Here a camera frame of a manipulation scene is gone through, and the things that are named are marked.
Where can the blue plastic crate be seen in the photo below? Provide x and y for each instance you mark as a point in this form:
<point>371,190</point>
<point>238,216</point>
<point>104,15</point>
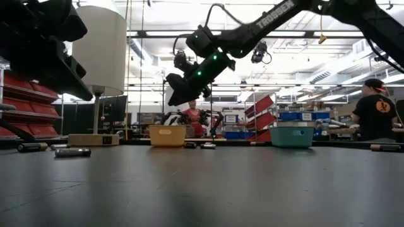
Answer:
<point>238,135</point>

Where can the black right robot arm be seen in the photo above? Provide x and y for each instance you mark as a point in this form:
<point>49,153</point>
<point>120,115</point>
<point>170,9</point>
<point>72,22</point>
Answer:
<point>274,14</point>

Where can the blue bin shelf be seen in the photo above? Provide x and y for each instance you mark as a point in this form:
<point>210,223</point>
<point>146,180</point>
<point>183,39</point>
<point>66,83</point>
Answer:
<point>293,116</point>

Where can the black stand frame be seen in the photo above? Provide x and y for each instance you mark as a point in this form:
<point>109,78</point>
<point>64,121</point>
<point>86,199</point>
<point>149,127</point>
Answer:
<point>163,110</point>

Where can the small blue screen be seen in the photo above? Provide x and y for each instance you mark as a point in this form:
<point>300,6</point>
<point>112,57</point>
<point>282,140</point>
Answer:
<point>231,118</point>

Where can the yellow plastic bin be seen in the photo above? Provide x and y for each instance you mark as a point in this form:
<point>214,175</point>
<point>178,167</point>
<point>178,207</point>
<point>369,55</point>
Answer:
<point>167,137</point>

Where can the white shade wooden lamp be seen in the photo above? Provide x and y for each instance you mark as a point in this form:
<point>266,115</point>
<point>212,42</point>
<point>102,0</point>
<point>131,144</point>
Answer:
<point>101,47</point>

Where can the black aluminium table frame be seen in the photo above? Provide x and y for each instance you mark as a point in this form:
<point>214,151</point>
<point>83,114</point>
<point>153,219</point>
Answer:
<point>236,143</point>

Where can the person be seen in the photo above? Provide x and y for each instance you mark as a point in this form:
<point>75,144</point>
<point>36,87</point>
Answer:
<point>195,117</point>
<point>375,116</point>

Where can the teal plastic bin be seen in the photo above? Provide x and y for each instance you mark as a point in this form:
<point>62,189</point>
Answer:
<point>292,138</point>

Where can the black diagonal frame strut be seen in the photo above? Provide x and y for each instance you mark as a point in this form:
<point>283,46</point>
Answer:
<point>15,130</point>

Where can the red storage bin rack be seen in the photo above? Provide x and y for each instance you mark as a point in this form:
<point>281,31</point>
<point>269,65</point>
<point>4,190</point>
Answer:
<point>260,105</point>
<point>31,108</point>

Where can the background black robot arm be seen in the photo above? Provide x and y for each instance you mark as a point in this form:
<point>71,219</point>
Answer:
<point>216,119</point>
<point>173,118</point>

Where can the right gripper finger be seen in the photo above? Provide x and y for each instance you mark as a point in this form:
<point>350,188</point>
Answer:
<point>181,91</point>

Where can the black ceiling camera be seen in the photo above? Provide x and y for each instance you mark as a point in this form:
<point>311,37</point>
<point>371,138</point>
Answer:
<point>260,52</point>

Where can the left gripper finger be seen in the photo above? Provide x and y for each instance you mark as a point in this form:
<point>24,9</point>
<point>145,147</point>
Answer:
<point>47,67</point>
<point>75,67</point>

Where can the black monitor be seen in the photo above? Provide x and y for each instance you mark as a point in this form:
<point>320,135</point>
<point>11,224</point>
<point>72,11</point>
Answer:
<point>120,108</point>

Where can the wooden table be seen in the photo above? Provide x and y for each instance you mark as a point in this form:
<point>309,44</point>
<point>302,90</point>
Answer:
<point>341,130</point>

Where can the black overhead light bar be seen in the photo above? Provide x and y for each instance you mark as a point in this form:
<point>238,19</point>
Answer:
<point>309,34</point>

